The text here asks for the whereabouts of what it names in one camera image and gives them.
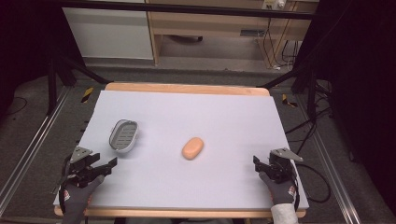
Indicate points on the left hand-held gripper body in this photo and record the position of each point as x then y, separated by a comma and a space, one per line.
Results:
81, 169

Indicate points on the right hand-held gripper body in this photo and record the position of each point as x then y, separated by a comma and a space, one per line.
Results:
281, 166

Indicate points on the grey soap dish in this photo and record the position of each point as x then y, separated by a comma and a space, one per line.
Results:
123, 136

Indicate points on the orange soap bar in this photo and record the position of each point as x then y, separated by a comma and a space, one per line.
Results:
192, 148

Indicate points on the yellow black floor tape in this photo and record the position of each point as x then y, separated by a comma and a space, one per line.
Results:
288, 101
87, 95

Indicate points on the white table mat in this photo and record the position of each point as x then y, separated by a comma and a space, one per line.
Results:
193, 115

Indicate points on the black metal stand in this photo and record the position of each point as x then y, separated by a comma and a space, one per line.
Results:
53, 87
308, 84

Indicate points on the wooden table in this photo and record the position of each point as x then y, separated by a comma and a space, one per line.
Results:
186, 89

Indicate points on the black curtain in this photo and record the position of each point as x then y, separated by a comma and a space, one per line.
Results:
25, 40
361, 77

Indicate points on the white cabinet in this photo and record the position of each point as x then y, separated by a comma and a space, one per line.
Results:
109, 31

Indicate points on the wooden desk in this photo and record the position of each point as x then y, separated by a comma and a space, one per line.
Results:
211, 23

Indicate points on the white power strip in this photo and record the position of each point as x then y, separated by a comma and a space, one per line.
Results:
274, 3

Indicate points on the black metal crossbar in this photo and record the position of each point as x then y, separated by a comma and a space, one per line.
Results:
186, 8

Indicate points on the metal floor rail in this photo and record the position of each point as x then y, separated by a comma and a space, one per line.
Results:
333, 174
31, 140

